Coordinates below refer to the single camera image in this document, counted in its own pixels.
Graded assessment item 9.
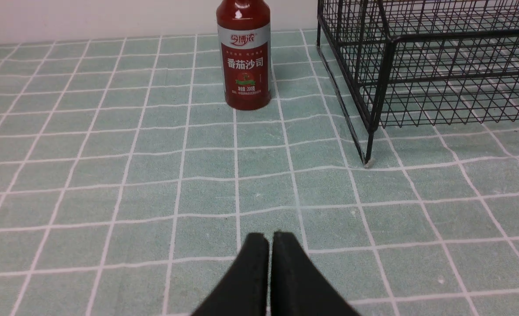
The green checkered tablecloth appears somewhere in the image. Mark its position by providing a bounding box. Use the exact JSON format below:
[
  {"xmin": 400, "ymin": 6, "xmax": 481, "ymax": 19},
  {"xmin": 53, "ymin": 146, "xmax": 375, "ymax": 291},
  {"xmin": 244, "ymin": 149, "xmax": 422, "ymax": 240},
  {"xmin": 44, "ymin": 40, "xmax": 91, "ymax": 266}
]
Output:
[{"xmin": 0, "ymin": 30, "xmax": 519, "ymax": 316}]

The red ketchup bottle yellow cap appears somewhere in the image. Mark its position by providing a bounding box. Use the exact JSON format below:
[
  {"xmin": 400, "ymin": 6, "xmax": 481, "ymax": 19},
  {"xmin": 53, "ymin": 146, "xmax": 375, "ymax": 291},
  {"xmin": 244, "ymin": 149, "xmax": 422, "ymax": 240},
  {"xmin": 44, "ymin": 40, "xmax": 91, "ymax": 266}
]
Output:
[{"xmin": 216, "ymin": 0, "xmax": 271, "ymax": 111}]

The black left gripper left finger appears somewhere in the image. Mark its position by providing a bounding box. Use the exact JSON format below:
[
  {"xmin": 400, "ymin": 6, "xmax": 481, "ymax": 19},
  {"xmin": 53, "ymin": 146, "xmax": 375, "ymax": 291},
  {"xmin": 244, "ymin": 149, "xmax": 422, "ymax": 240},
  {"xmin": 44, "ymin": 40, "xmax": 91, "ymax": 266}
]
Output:
[{"xmin": 192, "ymin": 233, "xmax": 270, "ymax": 316}]

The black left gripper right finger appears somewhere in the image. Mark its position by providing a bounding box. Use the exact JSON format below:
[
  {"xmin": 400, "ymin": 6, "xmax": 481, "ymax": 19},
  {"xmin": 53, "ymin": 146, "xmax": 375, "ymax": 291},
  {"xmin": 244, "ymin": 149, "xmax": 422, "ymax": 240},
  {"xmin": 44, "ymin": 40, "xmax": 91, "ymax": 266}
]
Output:
[{"xmin": 270, "ymin": 231, "xmax": 359, "ymax": 316}]

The black wire mesh rack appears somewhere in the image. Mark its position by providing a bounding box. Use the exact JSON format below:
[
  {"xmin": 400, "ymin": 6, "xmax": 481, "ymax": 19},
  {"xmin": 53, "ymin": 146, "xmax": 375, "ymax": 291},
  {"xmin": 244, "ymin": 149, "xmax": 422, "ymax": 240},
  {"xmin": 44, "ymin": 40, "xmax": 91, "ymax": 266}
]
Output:
[{"xmin": 316, "ymin": 0, "xmax": 519, "ymax": 166}]

